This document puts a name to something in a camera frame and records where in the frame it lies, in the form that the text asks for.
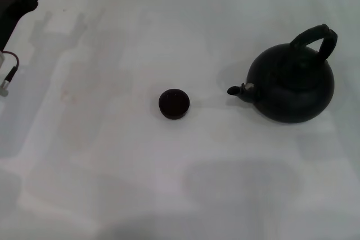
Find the black round teapot with handle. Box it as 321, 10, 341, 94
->
227, 23, 339, 124

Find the dark round teacup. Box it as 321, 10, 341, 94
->
158, 88, 191, 121

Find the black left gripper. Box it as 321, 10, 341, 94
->
0, 0, 51, 51

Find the dark left wrist cable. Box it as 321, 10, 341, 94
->
0, 51, 21, 96

